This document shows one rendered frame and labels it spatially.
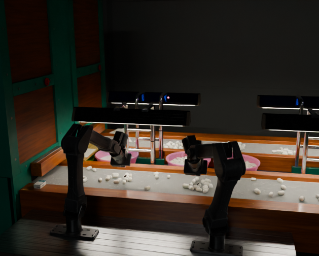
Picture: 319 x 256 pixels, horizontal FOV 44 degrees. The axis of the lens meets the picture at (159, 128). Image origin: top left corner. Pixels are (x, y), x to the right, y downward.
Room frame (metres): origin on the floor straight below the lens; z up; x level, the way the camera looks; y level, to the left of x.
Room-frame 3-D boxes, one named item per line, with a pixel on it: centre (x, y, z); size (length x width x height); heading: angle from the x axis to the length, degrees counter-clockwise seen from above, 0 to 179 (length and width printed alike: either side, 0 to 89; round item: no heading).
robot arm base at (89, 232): (1.50, 0.36, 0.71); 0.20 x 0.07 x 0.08; 77
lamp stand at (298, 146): (2.26, -0.90, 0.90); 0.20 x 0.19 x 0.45; 79
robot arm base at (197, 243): (1.37, -0.22, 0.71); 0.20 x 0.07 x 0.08; 77
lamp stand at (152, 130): (2.05, 0.13, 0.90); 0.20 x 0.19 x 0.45; 79
